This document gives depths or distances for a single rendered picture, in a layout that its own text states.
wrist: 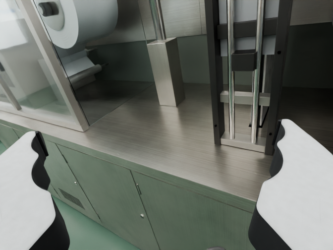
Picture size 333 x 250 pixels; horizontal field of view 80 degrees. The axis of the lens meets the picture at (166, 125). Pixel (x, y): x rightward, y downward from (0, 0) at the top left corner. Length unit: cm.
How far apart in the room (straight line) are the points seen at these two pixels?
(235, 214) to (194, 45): 76
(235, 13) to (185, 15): 55
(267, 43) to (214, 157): 31
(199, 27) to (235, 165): 67
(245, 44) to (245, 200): 35
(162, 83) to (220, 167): 46
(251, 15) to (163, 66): 43
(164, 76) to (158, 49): 11
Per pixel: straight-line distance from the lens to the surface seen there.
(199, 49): 105
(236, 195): 51
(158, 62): 84
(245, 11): 51
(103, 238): 165
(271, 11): 51
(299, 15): 93
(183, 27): 106
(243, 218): 62
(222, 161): 58
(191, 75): 111
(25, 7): 82
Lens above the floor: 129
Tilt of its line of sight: 31 degrees down
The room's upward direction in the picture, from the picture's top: 12 degrees counter-clockwise
